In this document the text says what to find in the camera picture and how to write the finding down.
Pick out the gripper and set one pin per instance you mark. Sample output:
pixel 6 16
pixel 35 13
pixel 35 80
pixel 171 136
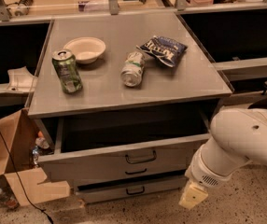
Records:
pixel 203 171

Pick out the grey middle drawer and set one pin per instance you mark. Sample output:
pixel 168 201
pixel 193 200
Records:
pixel 112 177

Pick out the metal bracket on left shelf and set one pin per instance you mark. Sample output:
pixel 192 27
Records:
pixel 21 80

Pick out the plastic bottle on floor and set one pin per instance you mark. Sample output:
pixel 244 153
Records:
pixel 8 200

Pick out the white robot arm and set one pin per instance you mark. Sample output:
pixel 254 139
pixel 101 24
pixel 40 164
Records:
pixel 238 137

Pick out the grey drawer cabinet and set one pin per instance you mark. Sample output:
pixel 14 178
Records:
pixel 193 84

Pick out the upright green soda can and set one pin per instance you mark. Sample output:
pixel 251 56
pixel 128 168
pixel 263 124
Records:
pixel 64 63

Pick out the grey bottom drawer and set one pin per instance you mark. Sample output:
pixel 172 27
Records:
pixel 131 189

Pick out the brown cardboard box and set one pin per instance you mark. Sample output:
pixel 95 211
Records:
pixel 17 137

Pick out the white paper bowl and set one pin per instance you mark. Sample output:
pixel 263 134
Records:
pixel 86 49

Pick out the grey top drawer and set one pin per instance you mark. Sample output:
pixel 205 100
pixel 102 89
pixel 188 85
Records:
pixel 127 140

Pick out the bottles inside cardboard box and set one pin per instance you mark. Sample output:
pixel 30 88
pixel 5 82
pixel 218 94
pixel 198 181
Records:
pixel 41 148

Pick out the lying white green soda can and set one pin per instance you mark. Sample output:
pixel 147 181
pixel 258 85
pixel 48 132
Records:
pixel 133 69

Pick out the blue chip bag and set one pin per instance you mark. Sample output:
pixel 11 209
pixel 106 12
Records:
pixel 166 50

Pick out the grey drawer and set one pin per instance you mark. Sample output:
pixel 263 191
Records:
pixel 131 189
pixel 127 140
pixel 112 177

